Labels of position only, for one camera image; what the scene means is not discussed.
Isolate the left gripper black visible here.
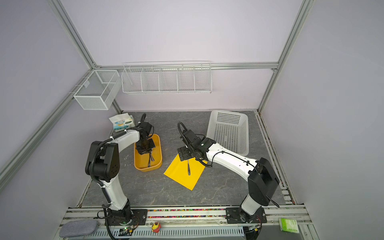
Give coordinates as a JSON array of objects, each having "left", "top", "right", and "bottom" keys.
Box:
[{"left": 136, "top": 138, "right": 156, "bottom": 155}]

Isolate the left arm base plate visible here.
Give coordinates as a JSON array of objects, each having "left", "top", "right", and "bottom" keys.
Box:
[{"left": 107, "top": 209, "right": 148, "bottom": 226}]

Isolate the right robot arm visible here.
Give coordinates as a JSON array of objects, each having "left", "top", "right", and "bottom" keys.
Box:
[{"left": 178, "top": 129, "right": 280, "bottom": 217}]

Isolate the yellow paper napkin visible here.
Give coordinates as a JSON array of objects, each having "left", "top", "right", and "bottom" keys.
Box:
[{"left": 164, "top": 155, "right": 206, "bottom": 191}]

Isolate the silver fork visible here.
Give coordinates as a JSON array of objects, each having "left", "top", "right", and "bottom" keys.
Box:
[{"left": 187, "top": 160, "right": 191, "bottom": 176}]

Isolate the red emergency stop button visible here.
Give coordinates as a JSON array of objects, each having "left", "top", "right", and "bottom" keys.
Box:
[{"left": 151, "top": 222, "right": 162, "bottom": 233}]

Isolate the silver spoon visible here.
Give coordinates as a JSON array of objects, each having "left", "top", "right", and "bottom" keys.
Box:
[{"left": 148, "top": 153, "right": 155, "bottom": 168}]

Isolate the tissue pack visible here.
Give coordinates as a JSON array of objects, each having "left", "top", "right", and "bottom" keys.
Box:
[{"left": 109, "top": 113, "right": 135, "bottom": 132}]

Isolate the white wire shelf basket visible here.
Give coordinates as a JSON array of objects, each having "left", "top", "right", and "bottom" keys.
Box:
[{"left": 121, "top": 61, "right": 213, "bottom": 94}]

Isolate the grey cloth pad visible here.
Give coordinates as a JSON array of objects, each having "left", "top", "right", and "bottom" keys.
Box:
[{"left": 59, "top": 220, "right": 99, "bottom": 238}]

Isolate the white mesh wall box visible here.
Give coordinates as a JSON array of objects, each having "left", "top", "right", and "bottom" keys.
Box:
[{"left": 74, "top": 70, "right": 122, "bottom": 111}]

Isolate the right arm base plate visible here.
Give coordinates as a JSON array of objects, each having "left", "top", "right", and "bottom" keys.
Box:
[{"left": 225, "top": 207, "right": 267, "bottom": 224}]

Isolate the orange plastic tray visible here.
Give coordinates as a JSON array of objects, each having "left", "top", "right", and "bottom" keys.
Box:
[{"left": 134, "top": 134, "right": 163, "bottom": 172}]

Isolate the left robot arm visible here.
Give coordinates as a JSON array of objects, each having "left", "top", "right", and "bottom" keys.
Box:
[{"left": 85, "top": 121, "right": 155, "bottom": 211}]

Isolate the white perforated plastic basket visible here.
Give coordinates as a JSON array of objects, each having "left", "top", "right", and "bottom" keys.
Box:
[{"left": 207, "top": 110, "right": 249, "bottom": 156}]

